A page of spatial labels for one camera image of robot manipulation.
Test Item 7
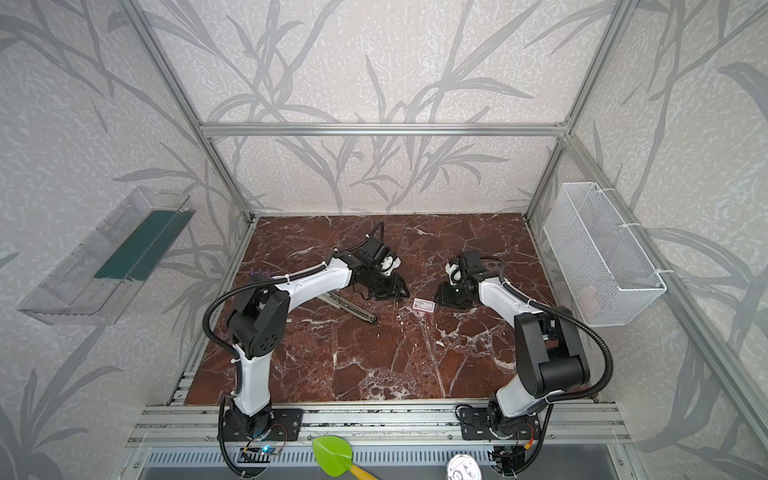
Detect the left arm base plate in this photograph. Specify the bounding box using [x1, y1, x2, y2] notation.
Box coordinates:
[217, 407, 304, 443]

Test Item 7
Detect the pink object in basket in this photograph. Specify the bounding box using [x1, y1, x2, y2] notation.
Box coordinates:
[576, 286, 601, 319]

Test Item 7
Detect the purple plastic tool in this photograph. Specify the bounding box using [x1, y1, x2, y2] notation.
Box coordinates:
[249, 271, 271, 281]

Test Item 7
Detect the white black stapler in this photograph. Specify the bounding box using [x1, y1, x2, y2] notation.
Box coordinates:
[318, 292, 358, 312]

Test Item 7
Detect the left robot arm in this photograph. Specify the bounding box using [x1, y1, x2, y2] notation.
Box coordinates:
[201, 235, 410, 439]

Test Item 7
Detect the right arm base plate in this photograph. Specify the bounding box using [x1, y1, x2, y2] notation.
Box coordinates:
[454, 404, 541, 441]

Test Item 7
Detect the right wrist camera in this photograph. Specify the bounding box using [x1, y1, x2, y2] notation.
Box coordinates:
[445, 263, 462, 285]

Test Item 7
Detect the green plastic scoop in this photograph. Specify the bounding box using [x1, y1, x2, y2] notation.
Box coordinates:
[312, 435, 377, 480]

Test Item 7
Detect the aluminium front rail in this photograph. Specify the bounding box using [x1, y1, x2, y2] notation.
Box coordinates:
[127, 399, 631, 447]

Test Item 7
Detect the red white staple box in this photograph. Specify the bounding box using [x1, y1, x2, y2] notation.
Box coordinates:
[412, 298, 436, 313]

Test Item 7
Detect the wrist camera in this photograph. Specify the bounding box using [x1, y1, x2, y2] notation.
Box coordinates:
[445, 263, 462, 285]
[379, 255, 401, 276]

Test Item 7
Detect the clear plastic wall bin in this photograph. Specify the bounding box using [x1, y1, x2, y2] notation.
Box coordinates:
[19, 187, 196, 326]

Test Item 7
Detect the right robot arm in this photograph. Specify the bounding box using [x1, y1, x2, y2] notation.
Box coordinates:
[435, 251, 614, 439]

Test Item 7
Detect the white wire mesh basket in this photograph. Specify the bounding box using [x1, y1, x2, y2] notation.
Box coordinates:
[544, 182, 667, 327]

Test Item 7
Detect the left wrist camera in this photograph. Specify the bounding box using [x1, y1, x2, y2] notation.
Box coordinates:
[379, 255, 401, 276]

